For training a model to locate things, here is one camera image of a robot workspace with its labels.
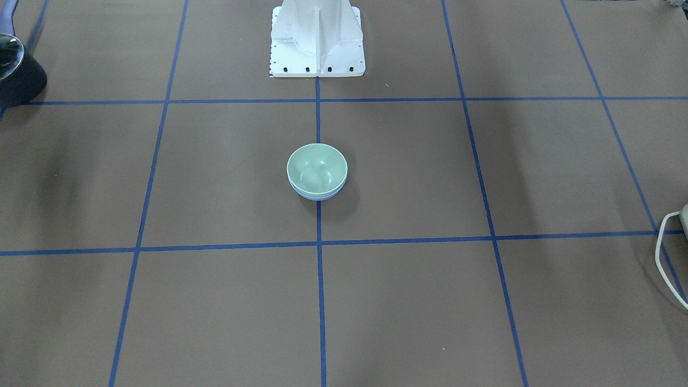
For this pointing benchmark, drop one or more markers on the blue bowl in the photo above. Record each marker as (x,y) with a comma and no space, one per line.
(317,190)

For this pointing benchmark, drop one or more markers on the green bowl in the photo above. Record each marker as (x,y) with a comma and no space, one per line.
(317,162)

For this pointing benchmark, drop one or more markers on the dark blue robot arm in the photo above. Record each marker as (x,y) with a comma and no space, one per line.
(22,76)

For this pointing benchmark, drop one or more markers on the brown table mat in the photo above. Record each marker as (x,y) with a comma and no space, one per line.
(509,163)

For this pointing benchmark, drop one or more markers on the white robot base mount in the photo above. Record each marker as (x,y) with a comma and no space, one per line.
(316,39)

